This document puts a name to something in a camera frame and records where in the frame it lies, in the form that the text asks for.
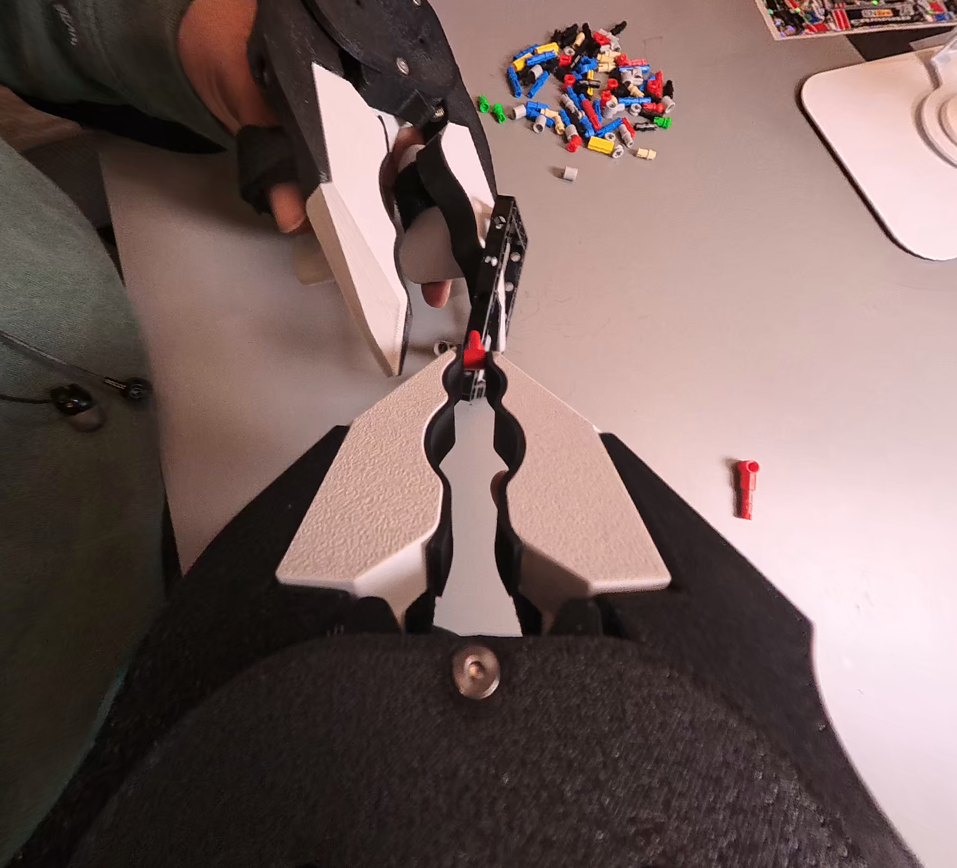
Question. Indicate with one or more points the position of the white stand base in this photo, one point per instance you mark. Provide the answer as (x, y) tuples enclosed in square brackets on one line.
[(875, 135)]

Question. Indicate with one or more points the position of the red lego pin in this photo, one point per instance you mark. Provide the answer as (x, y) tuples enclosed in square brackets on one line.
[(472, 351), (746, 490)]

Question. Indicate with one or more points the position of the person's left forearm green sleeve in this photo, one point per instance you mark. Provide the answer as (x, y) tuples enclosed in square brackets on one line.
[(90, 8)]

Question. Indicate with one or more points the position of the person's left hand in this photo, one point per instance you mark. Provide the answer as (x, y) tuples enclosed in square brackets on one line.
[(217, 61)]

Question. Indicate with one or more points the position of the black lego frame assembly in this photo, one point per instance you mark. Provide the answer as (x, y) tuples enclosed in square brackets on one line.
[(497, 262)]

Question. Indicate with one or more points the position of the pile of colourful lego pieces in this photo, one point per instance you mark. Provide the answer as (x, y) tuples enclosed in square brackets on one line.
[(590, 91)]

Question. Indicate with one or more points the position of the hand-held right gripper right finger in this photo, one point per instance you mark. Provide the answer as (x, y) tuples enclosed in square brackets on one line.
[(583, 509)]

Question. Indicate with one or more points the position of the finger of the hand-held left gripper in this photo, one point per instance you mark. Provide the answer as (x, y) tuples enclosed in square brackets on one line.
[(467, 169), (355, 210)]

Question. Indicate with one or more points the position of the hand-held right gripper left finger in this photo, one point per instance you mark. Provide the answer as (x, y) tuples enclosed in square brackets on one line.
[(374, 494)]

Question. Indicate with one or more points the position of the person's torso green sweatshirt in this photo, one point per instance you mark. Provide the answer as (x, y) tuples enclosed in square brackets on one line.
[(67, 509)]

